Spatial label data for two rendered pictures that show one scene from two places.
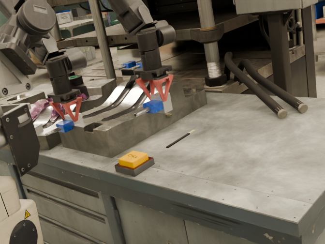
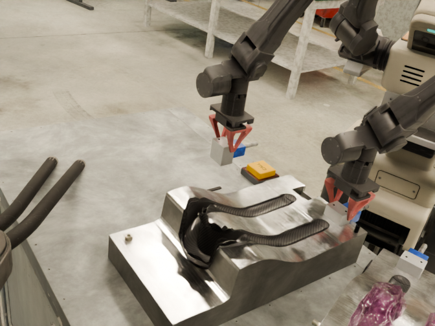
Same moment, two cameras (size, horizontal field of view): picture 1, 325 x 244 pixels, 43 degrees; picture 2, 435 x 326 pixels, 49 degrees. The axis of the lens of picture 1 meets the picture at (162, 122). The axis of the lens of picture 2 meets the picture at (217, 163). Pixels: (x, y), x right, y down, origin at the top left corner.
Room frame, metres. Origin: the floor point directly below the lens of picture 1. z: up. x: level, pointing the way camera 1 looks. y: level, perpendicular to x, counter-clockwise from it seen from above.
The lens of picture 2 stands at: (2.25, 0.08, 1.50)
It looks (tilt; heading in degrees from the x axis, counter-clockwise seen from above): 30 degrees down; 185
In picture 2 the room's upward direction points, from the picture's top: 10 degrees clockwise
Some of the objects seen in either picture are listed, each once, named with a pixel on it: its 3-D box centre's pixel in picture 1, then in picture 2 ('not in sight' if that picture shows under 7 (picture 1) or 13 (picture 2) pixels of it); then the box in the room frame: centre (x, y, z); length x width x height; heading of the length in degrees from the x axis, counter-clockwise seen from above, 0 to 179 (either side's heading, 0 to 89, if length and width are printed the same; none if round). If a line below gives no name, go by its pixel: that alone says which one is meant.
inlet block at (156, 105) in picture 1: (150, 107); (237, 147); (1.16, 0.03, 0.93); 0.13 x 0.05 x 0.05; 135
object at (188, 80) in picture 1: (172, 68); not in sight; (2.47, -0.12, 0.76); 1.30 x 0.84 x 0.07; 45
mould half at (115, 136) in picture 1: (135, 107); (243, 235); (1.43, 0.09, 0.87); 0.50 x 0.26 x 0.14; 135
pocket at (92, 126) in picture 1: (95, 130); (303, 198); (1.24, 0.22, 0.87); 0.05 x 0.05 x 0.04; 45
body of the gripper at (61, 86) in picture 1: (61, 86); (356, 169); (1.31, 0.30, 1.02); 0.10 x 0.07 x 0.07; 44
